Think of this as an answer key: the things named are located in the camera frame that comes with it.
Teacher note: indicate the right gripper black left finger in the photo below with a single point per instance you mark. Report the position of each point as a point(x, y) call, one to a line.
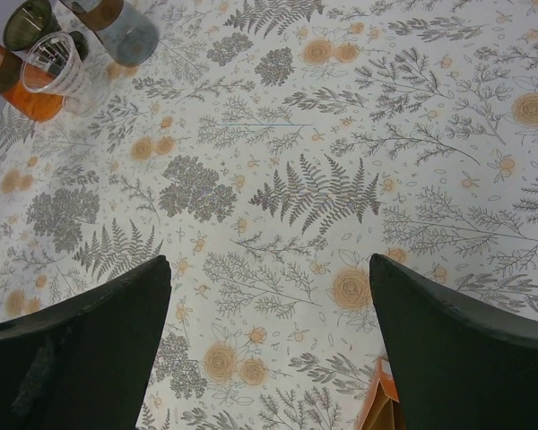
point(85, 363)

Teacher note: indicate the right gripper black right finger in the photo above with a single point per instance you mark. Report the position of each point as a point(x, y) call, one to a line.
point(457, 362)

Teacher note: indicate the dark green dripper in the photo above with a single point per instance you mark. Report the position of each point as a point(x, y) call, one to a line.
point(30, 22)

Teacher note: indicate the orange coffee filter pack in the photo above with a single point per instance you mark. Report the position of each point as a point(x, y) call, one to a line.
point(381, 409)

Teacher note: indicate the floral patterned tablecloth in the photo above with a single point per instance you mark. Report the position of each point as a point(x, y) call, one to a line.
point(267, 149)

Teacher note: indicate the clear plastic dripper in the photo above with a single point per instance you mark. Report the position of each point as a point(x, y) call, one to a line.
point(53, 67)

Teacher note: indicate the orange glass carafe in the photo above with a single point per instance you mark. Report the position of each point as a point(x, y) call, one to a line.
point(38, 107)

